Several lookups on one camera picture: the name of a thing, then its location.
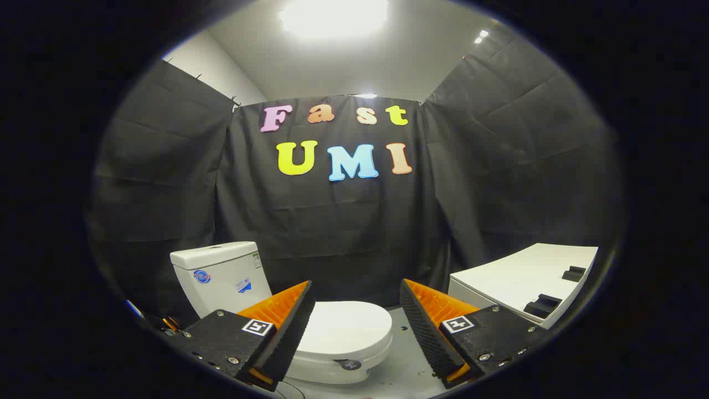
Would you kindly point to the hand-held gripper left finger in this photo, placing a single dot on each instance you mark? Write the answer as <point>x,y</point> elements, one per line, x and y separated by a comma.
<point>288,332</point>

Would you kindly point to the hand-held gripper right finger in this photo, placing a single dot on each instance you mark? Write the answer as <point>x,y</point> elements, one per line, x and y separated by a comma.
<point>424,332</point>

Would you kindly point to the white toilet lid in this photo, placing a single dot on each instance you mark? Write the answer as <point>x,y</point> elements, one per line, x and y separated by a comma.
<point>346,327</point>

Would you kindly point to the white toilet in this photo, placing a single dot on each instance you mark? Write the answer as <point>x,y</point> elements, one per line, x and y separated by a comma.
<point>221,277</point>

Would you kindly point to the white slotted cabinet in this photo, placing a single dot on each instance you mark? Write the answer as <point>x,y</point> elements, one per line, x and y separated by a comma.
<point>520,274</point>

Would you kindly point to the black backdrop cloth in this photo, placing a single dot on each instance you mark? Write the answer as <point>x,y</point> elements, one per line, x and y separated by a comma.
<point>343,221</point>

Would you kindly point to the small ceiling spotlight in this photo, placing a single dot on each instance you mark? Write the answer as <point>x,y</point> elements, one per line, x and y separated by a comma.
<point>481,36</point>

